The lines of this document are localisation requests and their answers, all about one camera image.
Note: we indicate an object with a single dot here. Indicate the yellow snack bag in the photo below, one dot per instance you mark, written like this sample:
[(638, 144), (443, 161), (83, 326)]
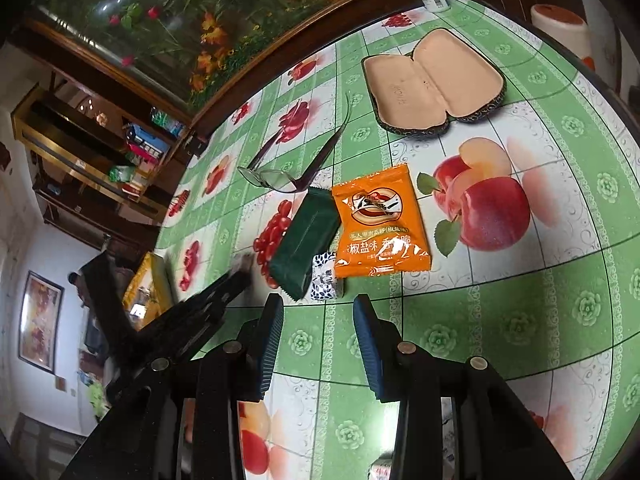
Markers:
[(150, 280)]

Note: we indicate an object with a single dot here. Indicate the small blue-white candy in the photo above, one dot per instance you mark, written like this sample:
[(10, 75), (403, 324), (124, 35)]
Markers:
[(325, 280)]

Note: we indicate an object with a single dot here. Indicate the wooden shelf cabinet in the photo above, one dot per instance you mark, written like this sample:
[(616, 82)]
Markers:
[(75, 160)]

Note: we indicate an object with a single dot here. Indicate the green fruit print tablecloth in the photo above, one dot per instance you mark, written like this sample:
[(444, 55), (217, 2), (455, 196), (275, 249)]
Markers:
[(550, 285)]

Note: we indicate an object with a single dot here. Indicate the green bag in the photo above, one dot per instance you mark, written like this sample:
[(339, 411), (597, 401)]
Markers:
[(122, 174)]

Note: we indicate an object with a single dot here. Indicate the dark green snack packet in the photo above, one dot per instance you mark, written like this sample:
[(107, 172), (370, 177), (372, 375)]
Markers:
[(300, 240)]

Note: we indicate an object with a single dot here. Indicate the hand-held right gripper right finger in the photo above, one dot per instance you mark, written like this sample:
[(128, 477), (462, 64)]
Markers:
[(370, 355)]

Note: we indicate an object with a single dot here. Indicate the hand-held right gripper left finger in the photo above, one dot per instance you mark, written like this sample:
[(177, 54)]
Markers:
[(267, 347)]

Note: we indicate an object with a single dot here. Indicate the framed wall picture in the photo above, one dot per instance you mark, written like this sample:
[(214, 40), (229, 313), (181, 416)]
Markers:
[(40, 320)]

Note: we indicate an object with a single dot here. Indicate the orange snack packet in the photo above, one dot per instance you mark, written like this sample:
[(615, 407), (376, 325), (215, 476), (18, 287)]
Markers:
[(380, 230)]

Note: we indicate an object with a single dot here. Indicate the eyeglasses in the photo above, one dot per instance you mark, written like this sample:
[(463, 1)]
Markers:
[(270, 180)]

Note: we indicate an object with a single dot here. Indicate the flower display glass panel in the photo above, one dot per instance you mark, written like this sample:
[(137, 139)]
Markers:
[(200, 10)]

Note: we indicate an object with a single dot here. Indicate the open glasses case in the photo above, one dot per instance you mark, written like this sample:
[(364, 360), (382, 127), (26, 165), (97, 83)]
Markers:
[(415, 95)]

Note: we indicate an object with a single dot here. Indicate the white jar orange top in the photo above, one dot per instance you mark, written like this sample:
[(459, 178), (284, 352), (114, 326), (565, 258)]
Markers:
[(560, 30)]

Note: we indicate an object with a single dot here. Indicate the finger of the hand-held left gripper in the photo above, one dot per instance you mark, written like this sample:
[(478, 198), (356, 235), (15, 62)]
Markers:
[(225, 287)]

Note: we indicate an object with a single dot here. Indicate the water bottle green label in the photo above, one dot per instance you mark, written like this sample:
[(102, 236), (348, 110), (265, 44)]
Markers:
[(165, 120)]

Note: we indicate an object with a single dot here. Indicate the white printed packet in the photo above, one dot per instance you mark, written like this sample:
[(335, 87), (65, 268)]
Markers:
[(382, 467)]

